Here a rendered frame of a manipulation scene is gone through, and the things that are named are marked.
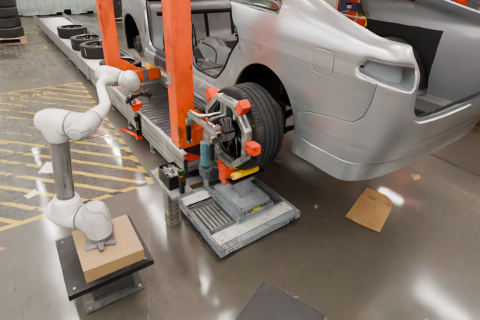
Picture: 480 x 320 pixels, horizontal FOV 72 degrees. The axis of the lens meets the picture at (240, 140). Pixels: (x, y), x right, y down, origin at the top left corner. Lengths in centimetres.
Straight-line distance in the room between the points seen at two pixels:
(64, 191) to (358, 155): 176
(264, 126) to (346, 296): 129
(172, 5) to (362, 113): 150
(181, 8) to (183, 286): 196
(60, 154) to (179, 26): 123
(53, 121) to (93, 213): 58
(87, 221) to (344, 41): 181
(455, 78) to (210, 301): 283
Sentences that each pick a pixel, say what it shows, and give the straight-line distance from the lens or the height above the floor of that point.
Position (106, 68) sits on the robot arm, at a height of 134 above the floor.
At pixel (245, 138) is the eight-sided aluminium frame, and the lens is 227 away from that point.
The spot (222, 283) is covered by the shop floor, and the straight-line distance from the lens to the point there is 252.
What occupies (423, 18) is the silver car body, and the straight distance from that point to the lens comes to 376.
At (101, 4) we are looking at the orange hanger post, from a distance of 441.
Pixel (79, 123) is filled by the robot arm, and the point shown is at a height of 122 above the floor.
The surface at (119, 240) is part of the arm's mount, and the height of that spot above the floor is 40.
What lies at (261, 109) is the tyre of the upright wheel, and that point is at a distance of 232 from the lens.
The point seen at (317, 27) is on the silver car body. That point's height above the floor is 165.
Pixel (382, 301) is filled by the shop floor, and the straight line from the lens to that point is 266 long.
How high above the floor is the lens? 198
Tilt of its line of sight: 28 degrees down
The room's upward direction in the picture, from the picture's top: 2 degrees clockwise
